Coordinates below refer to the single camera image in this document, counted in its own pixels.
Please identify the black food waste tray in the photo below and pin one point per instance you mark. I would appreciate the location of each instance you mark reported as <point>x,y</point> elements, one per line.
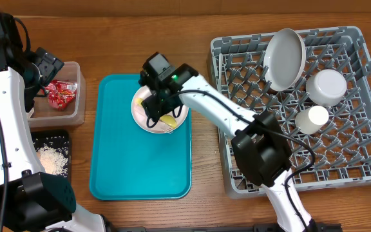
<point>54,139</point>

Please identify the teal plastic serving tray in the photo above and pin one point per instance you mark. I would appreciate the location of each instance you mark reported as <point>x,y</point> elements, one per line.
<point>130,163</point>

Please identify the pink round plate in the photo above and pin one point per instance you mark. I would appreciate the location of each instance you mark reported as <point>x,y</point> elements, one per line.
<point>140,117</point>

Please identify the white paper cup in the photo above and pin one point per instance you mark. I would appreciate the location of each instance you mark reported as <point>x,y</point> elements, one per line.
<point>309,121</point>

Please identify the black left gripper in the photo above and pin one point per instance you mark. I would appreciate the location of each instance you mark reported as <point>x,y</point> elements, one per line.
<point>49,65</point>

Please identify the white deep bowl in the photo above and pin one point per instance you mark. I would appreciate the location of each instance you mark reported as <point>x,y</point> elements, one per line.
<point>326,88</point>

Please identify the pink plastic fork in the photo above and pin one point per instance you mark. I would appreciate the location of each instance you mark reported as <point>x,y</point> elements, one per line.
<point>166,128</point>

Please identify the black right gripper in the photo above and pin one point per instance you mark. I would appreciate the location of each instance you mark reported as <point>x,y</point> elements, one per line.
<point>154,110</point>

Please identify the white rice pile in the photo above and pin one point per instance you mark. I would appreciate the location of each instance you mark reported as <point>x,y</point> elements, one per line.
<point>53,161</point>

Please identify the grey shallow bowl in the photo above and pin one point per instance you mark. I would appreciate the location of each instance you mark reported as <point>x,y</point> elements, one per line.
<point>285,58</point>

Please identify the grey plastic dishwasher rack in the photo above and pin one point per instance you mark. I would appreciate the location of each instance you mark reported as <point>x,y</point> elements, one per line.
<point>339,154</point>

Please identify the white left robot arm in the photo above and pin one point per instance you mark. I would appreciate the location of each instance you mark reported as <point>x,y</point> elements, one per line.
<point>30,198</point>

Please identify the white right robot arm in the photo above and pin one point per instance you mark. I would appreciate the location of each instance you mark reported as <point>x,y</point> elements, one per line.
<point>261,150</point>

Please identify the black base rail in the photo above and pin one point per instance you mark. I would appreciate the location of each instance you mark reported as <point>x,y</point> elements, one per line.
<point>256,228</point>

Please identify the large red snack wrapper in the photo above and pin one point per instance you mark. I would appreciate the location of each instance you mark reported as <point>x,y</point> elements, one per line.
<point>61,93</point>

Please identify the yellow plastic spoon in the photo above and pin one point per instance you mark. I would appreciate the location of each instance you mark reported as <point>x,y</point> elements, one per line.
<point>167,119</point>

